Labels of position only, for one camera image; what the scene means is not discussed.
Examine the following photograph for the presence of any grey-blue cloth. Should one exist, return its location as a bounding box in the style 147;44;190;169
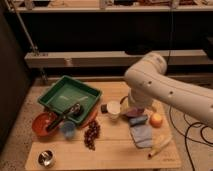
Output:
130;125;152;148

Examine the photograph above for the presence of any diagonal metal pole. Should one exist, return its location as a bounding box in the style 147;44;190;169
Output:
8;0;42;56

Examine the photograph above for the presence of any small dark cube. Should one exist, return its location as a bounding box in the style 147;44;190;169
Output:
101;104;108;113

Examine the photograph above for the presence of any small metal cup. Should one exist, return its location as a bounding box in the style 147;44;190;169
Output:
38;150;55;168

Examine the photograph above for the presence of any green plastic tray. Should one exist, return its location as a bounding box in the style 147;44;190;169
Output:
38;76;102;125

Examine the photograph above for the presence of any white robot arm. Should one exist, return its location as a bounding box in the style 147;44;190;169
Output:
124;52;213;128

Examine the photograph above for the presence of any purple plastic bowl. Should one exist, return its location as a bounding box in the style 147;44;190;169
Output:
125;107;144;117

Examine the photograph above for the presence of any black cable on floor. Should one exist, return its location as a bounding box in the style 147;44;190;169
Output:
168;105;213;171

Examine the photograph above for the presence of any red chili pepper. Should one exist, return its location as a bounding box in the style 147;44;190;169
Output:
79;110;98;129

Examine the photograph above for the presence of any lower metal shelf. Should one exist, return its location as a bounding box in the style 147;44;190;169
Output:
25;50;213;68

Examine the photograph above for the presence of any upper metal shelf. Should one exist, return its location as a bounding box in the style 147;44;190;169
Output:
3;0;213;12

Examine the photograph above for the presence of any white mug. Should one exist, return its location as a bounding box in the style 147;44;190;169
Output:
107;101;121;121

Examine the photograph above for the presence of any black handled scoop utensil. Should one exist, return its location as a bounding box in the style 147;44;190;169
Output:
46;103;83;132

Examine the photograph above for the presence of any light blue plastic cup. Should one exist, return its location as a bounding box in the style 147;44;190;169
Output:
60;121;76;139

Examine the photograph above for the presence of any bunch of dark grapes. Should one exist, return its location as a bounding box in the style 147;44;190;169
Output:
84;120;100;150

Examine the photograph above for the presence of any orange apple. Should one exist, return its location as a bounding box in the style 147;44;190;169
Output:
149;113;163;128

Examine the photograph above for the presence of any red plastic bowl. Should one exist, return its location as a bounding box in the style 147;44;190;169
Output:
32;112;59;137

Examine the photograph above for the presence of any metal shelf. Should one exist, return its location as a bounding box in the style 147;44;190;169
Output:
3;0;213;12
25;50;213;68

